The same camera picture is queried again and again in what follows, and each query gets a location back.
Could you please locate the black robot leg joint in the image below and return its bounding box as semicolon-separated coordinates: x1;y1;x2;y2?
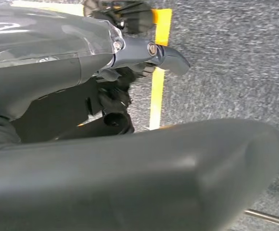
87;67;136;135

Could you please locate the black robot foot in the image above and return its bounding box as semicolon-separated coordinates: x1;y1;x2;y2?
83;0;155;35

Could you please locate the grey metal bar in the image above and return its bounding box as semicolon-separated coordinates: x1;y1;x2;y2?
244;208;279;229

